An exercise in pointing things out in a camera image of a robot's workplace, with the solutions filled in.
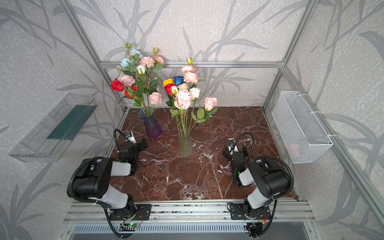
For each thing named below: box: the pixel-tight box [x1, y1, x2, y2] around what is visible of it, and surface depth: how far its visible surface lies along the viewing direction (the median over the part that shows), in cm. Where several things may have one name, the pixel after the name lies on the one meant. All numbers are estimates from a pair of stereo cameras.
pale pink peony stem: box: [174, 90, 193, 138], surface depth 61 cm
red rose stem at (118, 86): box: [110, 78, 145, 109], surface depth 71 cm
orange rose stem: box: [162, 78, 175, 87], surface depth 75 cm
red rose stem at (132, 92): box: [124, 85, 146, 109], surface depth 80 cm
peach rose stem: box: [177, 83, 189, 91], surface depth 70 cm
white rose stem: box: [187, 87, 201, 137], surface depth 68 cm
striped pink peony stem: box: [181, 57, 199, 91], surface depth 72 cm
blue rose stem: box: [173, 75, 184, 85], surface depth 74 cm
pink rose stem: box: [187, 97, 218, 137], surface depth 70 cm
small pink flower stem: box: [149, 92, 162, 117], surface depth 84 cm
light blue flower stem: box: [120, 42, 144, 78], surface depth 82 cm
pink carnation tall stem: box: [137, 47, 165, 109], surface depth 85 cm
